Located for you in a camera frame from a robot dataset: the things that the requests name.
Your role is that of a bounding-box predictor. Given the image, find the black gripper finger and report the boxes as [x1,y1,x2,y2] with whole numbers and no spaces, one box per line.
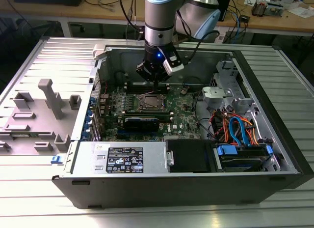
[136,62,157,93]
[156,65,172,93]

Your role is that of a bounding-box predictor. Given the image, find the silver CPU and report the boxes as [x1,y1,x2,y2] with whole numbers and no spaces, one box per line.
[143,95,161,108]

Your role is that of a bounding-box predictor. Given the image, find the CPU cooler heatsink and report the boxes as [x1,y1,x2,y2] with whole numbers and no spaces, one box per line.
[252,0,268,17]

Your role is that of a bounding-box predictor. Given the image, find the green motherboard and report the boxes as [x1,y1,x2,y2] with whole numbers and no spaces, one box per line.
[97,85,204,143]

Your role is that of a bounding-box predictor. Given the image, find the grey case latch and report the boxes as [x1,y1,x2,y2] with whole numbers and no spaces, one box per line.
[93,44,110,60]

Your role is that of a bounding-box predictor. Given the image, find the black graphics card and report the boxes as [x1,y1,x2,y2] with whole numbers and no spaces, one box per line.
[121,115,161,133]

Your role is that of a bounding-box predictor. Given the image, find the silver drive cage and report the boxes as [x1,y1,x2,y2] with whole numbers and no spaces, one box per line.
[209,60,240,89]

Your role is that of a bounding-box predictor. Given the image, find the black plastic shroud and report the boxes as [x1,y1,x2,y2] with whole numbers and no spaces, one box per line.
[165,139,218,173]

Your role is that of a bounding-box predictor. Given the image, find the silver power supply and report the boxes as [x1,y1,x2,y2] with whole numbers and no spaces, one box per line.
[64,141,170,174]

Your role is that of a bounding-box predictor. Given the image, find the hard disk in blue carrier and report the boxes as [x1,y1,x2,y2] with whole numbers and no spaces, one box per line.
[215,143,274,173]

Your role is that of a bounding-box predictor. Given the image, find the black PC case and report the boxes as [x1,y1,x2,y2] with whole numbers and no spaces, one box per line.
[51,44,314,209]

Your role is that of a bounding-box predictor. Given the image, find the wooden desk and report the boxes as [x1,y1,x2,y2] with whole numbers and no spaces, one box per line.
[0,0,314,38]

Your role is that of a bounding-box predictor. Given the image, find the grey parts rack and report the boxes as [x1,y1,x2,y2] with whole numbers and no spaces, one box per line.
[0,78,83,156]

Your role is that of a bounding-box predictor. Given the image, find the electronics board box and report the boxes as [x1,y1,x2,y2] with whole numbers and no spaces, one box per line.
[266,0,287,17]

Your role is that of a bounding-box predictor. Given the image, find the white paper sheets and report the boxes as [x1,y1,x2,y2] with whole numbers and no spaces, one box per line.
[287,6,314,19]

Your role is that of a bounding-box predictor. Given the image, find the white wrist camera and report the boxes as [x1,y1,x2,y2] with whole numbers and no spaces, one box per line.
[162,50,185,73]

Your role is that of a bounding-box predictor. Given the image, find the silver metal bracket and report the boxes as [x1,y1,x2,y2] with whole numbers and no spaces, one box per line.
[202,86,234,108]

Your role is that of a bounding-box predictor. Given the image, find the blue wire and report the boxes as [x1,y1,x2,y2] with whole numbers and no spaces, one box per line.
[228,116,253,147]

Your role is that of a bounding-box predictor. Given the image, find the blue cable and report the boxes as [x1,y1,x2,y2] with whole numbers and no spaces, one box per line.
[233,10,243,41]

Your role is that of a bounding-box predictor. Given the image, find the orange wire bundle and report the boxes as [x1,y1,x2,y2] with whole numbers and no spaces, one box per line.
[210,111,260,146]

